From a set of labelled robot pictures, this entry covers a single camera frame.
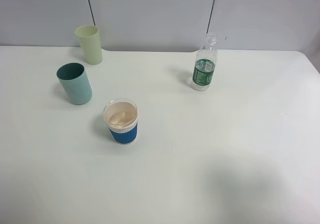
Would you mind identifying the clear bottle green label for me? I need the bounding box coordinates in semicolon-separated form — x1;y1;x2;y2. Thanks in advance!
191;32;218;91

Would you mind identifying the blue sleeved glass cup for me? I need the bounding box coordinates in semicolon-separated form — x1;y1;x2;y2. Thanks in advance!
103;98;139;145

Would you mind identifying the teal plastic cup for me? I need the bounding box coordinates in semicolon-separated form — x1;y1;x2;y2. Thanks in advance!
56;63;92;105

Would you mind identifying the light green plastic cup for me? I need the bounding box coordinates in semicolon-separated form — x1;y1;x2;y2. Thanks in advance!
74;25;103;65

